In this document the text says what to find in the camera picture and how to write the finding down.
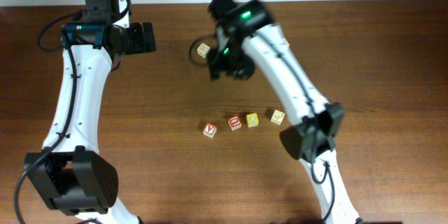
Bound red letter U block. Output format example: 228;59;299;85
227;115;242;131

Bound yellow wooden block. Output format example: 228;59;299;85
246;113;259;127

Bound red letter A block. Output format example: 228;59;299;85
202;122;217;138

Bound natural block brown picture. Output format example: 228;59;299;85
270;110;285;125

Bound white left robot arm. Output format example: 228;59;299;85
19;0;142;223

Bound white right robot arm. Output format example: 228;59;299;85
207;0;363;223

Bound natural block green print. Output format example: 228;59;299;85
197;43;211;59

